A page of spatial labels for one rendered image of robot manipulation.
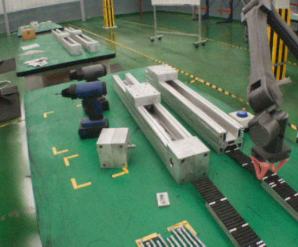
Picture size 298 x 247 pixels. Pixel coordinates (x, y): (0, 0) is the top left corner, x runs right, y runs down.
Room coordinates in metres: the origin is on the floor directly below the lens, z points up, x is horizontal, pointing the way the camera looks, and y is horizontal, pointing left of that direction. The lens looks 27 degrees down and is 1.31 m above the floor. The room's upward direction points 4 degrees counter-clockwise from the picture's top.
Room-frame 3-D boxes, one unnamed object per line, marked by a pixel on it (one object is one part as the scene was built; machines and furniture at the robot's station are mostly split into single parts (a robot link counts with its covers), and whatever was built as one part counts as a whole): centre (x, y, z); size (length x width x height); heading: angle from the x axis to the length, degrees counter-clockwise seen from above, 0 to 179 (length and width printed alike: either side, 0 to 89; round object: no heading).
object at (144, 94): (1.10, 0.03, 0.87); 0.16 x 0.11 x 0.07; 17
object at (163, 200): (0.56, -0.02, 0.78); 0.05 x 0.03 x 0.01; 4
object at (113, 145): (0.77, 0.11, 0.83); 0.11 x 0.10 x 0.10; 86
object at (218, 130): (1.16, -0.16, 0.82); 0.80 x 0.10 x 0.09; 17
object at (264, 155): (0.59, -0.33, 0.92); 0.10 x 0.07 x 0.07; 107
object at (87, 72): (1.19, 0.28, 0.89); 0.20 x 0.08 x 0.22; 113
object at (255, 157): (0.59, -0.32, 0.85); 0.07 x 0.07 x 0.09; 17
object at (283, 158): (0.59, -0.34, 0.85); 0.07 x 0.07 x 0.09; 17
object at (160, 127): (1.10, 0.03, 0.82); 0.80 x 0.10 x 0.09; 17
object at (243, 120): (0.93, -0.35, 0.81); 0.10 x 0.08 x 0.06; 107
